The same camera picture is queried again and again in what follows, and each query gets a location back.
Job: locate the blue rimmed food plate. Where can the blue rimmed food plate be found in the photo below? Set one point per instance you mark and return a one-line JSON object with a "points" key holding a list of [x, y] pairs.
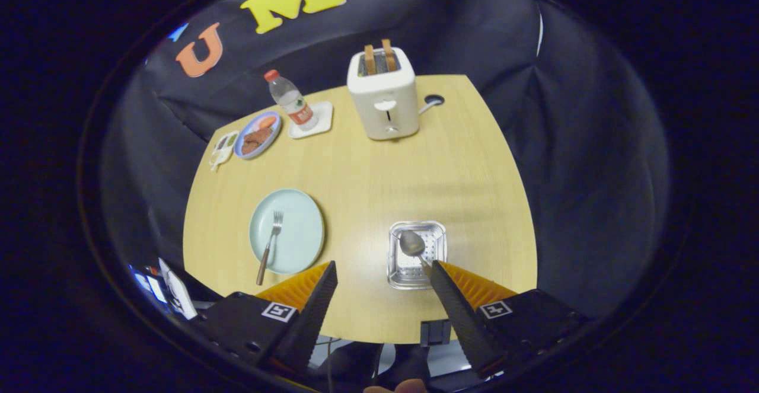
{"points": [[239, 145]]}

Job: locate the metal spoon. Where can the metal spoon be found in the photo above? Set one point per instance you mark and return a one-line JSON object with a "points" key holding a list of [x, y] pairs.
{"points": [[411, 243]]}

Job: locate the brown toast slice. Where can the brown toast slice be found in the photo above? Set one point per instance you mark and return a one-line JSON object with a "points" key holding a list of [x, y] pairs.
{"points": [[370, 61], [389, 55]]}

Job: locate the blue lit screen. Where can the blue lit screen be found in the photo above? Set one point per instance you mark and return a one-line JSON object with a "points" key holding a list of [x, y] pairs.
{"points": [[148, 283]]}

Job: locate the white flat board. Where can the white flat board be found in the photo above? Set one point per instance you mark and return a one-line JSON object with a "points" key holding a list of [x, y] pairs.
{"points": [[178, 295]]}

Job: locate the black table clamp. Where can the black table clamp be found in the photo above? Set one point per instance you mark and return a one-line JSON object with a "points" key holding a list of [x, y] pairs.
{"points": [[436, 334]]}

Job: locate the pale green round plate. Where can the pale green round plate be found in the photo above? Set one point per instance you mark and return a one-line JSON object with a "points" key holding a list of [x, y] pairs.
{"points": [[299, 233]]}

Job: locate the white toaster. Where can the white toaster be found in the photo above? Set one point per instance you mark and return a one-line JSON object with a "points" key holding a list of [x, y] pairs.
{"points": [[385, 99]]}

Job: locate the small white sauce tray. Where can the small white sauce tray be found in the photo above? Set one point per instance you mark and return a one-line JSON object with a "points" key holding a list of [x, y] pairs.
{"points": [[224, 147]]}

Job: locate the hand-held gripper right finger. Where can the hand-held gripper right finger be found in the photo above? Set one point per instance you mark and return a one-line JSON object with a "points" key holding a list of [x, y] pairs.
{"points": [[462, 322]]}

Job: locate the square metal drain basket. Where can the square metal drain basket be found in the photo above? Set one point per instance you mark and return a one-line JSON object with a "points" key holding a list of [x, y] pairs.
{"points": [[434, 245]]}

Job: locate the black backdrop cloth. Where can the black backdrop cloth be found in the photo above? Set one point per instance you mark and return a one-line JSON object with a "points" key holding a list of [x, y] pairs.
{"points": [[593, 173]]}

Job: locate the clear bottle with red cap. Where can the clear bottle with red cap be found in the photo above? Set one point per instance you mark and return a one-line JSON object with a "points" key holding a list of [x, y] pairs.
{"points": [[293, 105]]}

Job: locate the brown meat pieces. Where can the brown meat pieces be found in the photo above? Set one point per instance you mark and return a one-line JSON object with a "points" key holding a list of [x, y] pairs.
{"points": [[256, 140]]}

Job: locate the white square coaster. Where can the white square coaster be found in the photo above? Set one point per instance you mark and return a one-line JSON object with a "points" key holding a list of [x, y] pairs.
{"points": [[324, 117]]}

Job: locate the orange food piece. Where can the orange food piece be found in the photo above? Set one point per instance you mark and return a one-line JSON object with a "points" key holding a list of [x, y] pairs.
{"points": [[267, 121]]}

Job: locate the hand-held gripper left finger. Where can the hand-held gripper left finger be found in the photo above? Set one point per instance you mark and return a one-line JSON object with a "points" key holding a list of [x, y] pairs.
{"points": [[311, 322]]}

